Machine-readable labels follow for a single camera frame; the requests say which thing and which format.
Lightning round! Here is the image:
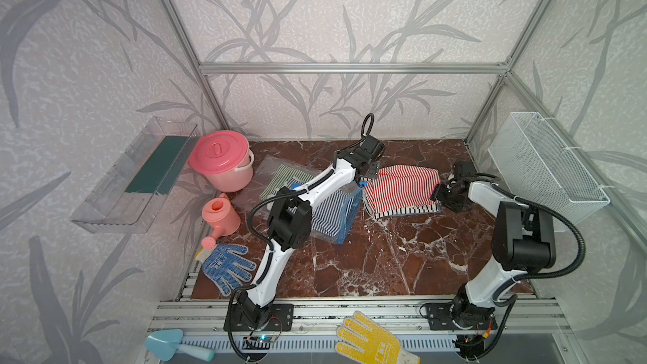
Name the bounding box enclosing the aluminium mounting rail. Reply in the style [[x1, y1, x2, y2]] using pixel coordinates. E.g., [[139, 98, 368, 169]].
[[146, 297, 567, 352]]

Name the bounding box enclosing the pink bucket with lid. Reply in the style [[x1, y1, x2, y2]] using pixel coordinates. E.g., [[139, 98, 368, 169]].
[[189, 131, 255, 193]]

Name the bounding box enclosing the clear plastic vacuum bag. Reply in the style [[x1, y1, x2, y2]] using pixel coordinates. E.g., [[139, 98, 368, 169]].
[[246, 155, 362, 250]]

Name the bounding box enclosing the black white striped garment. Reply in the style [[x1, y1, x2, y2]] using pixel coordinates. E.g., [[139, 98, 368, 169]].
[[372, 203, 441, 219]]

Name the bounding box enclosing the pink watering can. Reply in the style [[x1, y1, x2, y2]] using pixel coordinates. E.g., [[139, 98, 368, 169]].
[[202, 193, 241, 249]]

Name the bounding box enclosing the white wire mesh basket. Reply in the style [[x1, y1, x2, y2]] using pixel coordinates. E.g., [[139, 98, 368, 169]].
[[488, 111, 610, 224]]

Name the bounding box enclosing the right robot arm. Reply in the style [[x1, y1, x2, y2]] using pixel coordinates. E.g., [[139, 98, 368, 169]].
[[431, 162, 586, 320]]

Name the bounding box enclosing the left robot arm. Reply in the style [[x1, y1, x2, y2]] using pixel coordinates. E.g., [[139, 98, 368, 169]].
[[230, 134, 385, 321]]

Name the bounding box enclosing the clear acrylic wall shelf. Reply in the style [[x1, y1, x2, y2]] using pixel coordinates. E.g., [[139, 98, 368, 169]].
[[70, 117, 200, 234]]

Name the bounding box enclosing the red white striped garment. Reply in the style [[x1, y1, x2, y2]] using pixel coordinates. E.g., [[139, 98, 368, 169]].
[[363, 164, 441, 216]]

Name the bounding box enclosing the yellow dotted work glove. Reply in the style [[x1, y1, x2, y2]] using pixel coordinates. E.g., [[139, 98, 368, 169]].
[[335, 311, 421, 364]]

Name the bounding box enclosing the blue white striped garment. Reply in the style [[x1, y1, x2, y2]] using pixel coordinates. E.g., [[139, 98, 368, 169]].
[[311, 186, 362, 244]]

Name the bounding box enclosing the blue dotted work glove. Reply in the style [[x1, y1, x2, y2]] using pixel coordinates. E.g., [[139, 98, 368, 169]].
[[202, 244, 256, 297]]

